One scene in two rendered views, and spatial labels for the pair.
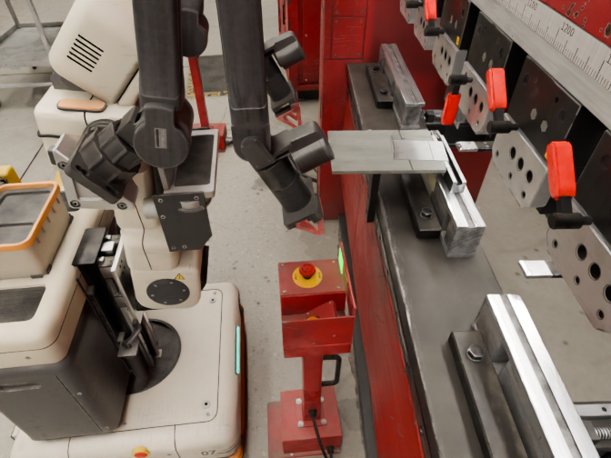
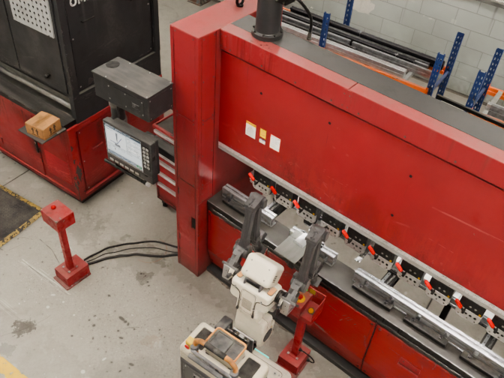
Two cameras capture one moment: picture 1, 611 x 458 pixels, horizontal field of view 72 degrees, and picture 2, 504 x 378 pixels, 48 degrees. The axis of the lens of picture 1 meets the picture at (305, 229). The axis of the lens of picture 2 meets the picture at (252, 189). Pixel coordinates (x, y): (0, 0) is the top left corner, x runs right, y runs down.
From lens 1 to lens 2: 3.25 m
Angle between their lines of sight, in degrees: 38
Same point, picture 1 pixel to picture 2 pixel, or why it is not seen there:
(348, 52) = (207, 196)
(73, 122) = (274, 296)
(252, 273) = not seen: hidden behind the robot
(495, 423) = (374, 296)
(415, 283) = (333, 279)
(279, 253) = (201, 307)
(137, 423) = not seen: outside the picture
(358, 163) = (296, 256)
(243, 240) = (176, 316)
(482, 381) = (366, 290)
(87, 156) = (293, 300)
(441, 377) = (358, 295)
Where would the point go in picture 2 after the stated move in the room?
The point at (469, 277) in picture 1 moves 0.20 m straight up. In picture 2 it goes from (340, 268) to (345, 250)
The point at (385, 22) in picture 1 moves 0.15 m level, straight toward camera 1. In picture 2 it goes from (219, 176) to (231, 187)
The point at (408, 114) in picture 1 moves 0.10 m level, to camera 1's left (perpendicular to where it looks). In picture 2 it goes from (271, 220) to (263, 227)
